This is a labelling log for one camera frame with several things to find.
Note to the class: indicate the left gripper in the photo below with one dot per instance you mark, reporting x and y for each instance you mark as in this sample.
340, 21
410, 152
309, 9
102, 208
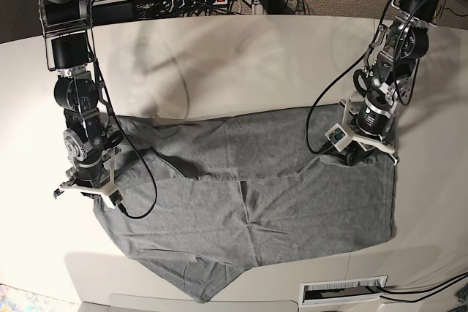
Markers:
375, 118

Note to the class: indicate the grey T-shirt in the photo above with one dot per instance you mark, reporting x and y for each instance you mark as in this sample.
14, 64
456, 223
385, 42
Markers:
208, 200

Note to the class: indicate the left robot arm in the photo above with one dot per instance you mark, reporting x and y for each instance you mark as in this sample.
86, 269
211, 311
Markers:
386, 82

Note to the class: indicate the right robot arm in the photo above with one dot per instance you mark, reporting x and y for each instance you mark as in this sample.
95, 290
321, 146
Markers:
65, 26

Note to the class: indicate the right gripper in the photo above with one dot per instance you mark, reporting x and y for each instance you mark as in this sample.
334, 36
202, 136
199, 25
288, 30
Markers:
89, 173

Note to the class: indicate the table cable grommet slot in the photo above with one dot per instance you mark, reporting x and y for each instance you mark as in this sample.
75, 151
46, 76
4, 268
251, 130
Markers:
342, 292

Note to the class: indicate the black power strip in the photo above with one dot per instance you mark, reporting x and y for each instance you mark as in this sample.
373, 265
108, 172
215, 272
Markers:
185, 5

